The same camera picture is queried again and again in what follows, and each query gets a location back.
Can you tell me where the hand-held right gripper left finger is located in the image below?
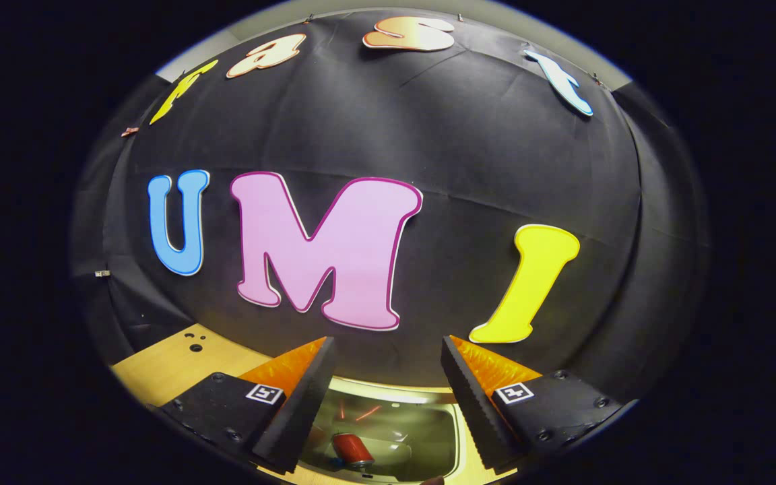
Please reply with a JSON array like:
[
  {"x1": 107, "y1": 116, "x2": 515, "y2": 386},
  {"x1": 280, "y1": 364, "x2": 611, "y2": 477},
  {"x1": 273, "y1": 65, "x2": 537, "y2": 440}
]
[{"x1": 158, "y1": 335, "x2": 337, "y2": 474}]

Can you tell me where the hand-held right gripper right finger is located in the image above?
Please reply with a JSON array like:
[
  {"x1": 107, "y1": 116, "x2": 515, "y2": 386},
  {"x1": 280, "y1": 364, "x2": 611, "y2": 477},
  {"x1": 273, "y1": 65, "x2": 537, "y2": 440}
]
[{"x1": 441, "y1": 333, "x2": 624, "y2": 472}]

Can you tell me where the pale green desktop garbage bin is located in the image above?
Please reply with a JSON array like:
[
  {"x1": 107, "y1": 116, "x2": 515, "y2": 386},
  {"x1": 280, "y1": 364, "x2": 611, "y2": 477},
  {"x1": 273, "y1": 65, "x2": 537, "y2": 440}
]
[{"x1": 294, "y1": 376, "x2": 470, "y2": 484}]

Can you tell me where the red pop can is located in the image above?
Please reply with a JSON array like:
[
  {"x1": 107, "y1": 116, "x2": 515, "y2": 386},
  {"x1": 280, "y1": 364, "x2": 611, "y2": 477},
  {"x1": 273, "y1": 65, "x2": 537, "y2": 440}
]
[{"x1": 331, "y1": 432, "x2": 375, "y2": 470}]

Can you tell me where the wooden desktop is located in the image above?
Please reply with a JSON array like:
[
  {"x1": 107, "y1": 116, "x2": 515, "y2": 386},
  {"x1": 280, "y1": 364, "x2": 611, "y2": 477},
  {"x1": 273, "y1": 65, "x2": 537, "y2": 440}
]
[{"x1": 110, "y1": 323, "x2": 518, "y2": 485}]

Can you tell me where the black backdrop cloth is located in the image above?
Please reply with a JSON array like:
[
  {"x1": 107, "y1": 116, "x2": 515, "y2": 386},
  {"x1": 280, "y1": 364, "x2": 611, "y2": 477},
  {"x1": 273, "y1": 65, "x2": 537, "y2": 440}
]
[{"x1": 68, "y1": 8, "x2": 711, "y2": 405}]

